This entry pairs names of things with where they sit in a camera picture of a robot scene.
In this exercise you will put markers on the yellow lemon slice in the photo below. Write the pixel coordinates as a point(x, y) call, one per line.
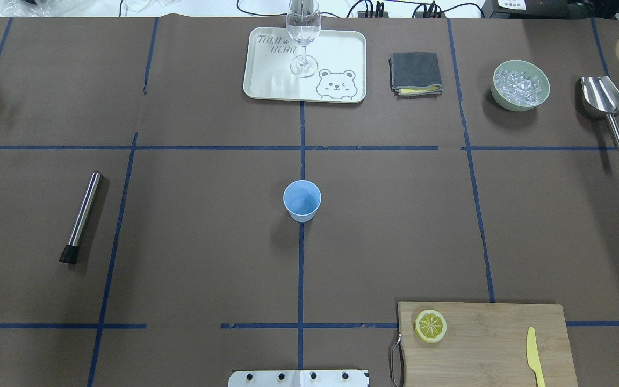
point(430, 326)

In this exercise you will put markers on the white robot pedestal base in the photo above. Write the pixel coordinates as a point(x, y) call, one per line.
point(327, 377)

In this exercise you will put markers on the cream bear tray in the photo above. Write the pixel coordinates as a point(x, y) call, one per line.
point(340, 75)

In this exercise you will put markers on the yellow plastic knife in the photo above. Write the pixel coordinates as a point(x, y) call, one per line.
point(532, 357)

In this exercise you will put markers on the grey folded cloth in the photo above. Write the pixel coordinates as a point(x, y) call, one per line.
point(415, 74)

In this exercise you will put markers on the blue plastic cup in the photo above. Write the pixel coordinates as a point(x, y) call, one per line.
point(302, 199)

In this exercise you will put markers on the steel ice scoop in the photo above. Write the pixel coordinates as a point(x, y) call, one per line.
point(601, 100)

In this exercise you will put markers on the wooden cutting board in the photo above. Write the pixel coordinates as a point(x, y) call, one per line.
point(485, 345)

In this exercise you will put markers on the steel muddler black tip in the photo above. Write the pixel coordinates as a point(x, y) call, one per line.
point(70, 252)

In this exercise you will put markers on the clear wine glass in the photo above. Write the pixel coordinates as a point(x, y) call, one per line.
point(303, 22)

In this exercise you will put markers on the green bowl of ice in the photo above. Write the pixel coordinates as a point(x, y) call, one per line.
point(519, 86)

